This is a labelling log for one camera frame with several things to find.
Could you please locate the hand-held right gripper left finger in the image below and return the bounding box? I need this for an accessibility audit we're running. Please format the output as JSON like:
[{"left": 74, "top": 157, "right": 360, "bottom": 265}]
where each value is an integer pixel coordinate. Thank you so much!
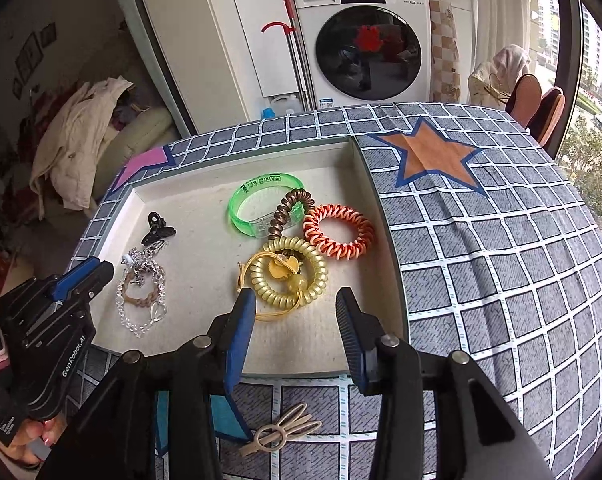
[{"left": 36, "top": 287, "right": 258, "bottom": 480}]

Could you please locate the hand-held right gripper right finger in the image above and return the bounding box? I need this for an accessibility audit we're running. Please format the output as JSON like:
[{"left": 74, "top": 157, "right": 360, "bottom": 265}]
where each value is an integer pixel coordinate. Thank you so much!
[{"left": 335, "top": 286, "right": 556, "bottom": 480}]

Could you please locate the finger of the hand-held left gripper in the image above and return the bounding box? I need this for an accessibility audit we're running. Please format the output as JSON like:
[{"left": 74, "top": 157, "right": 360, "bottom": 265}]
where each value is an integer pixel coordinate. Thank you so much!
[
  {"left": 74, "top": 261, "right": 115, "bottom": 303},
  {"left": 48, "top": 256, "right": 102, "bottom": 303}
]

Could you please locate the brown braided bracelet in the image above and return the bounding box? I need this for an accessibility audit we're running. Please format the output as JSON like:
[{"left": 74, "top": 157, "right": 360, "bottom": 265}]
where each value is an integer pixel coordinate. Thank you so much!
[{"left": 118, "top": 270, "right": 166, "bottom": 307}]

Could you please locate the yellow coil hair tie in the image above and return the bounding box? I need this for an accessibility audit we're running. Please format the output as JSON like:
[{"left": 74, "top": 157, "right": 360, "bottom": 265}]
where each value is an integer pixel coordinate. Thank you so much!
[{"left": 249, "top": 236, "right": 329, "bottom": 306}]

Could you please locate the yellow flower hair band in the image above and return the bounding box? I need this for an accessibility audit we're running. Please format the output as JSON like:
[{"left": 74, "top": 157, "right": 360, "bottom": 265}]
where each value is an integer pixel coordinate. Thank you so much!
[{"left": 237, "top": 250, "right": 307, "bottom": 322}]

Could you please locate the white shallow tray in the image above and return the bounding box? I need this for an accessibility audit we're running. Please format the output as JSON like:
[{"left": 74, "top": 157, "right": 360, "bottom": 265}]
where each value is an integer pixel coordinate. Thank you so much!
[{"left": 71, "top": 135, "right": 409, "bottom": 378}]

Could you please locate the orange coil hair tie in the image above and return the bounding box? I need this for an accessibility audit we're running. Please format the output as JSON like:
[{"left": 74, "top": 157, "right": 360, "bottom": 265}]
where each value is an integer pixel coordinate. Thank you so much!
[{"left": 302, "top": 203, "right": 374, "bottom": 261}]

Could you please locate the brown coil hair tie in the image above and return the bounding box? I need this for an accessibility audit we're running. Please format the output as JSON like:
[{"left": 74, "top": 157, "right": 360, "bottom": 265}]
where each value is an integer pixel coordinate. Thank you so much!
[{"left": 267, "top": 188, "right": 316, "bottom": 241}]

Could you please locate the person's left hand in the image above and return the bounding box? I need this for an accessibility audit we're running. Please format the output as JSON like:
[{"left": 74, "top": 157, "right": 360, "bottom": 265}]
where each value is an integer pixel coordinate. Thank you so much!
[{"left": 4, "top": 417, "right": 57, "bottom": 468}]

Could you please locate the black hair claw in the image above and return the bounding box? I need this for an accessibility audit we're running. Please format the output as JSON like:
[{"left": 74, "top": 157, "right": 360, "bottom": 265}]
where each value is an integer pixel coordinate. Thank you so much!
[{"left": 141, "top": 211, "right": 177, "bottom": 247}]

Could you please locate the beige hair clip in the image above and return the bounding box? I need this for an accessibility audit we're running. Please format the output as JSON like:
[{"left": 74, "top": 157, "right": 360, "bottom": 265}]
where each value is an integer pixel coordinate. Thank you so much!
[{"left": 238, "top": 402, "right": 323, "bottom": 457}]

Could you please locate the beige jacket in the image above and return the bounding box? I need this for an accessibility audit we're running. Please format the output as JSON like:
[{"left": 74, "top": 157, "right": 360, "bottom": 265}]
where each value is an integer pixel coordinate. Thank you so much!
[{"left": 30, "top": 77, "right": 134, "bottom": 211}]

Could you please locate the green translucent bangle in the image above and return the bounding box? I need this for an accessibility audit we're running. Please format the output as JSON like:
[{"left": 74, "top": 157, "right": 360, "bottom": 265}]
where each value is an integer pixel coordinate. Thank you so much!
[{"left": 227, "top": 172, "right": 302, "bottom": 238}]

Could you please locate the cream sofa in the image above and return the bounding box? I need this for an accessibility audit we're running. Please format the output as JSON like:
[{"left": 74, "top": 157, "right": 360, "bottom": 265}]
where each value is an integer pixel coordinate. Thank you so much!
[{"left": 0, "top": 105, "right": 177, "bottom": 271}]

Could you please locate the white plastic jug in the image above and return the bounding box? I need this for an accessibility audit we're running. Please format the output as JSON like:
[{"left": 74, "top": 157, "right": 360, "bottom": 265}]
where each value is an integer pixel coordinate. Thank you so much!
[{"left": 268, "top": 92, "right": 299, "bottom": 116}]

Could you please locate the white cabinet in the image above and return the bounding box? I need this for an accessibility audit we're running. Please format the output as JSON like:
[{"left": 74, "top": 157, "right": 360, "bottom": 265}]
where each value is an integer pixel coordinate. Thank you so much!
[{"left": 128, "top": 0, "right": 302, "bottom": 136}]

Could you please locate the orange chair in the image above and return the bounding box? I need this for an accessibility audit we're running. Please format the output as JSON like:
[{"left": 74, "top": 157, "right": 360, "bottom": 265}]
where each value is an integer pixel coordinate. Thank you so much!
[
  {"left": 528, "top": 87, "right": 566, "bottom": 148},
  {"left": 505, "top": 74, "right": 542, "bottom": 128}
]

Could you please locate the checkered hanging cloth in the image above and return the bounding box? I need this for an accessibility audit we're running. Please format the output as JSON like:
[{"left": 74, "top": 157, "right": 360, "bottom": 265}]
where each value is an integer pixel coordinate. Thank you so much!
[{"left": 428, "top": 0, "right": 462, "bottom": 103}]

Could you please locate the beige bag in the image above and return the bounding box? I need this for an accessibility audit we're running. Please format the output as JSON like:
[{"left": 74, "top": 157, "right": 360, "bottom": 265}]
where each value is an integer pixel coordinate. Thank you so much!
[{"left": 468, "top": 44, "right": 532, "bottom": 110}]

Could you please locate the white washing machine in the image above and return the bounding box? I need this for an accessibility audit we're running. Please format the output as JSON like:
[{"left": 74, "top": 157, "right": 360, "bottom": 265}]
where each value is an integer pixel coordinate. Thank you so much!
[{"left": 283, "top": 0, "right": 432, "bottom": 111}]

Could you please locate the window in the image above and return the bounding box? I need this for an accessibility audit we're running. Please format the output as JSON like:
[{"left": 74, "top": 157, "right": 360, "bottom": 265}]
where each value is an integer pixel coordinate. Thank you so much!
[{"left": 528, "top": 0, "right": 602, "bottom": 171}]

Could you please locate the red handled mop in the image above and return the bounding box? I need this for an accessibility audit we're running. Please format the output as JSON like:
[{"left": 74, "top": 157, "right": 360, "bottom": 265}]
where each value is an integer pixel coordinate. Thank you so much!
[{"left": 261, "top": 0, "right": 314, "bottom": 111}]

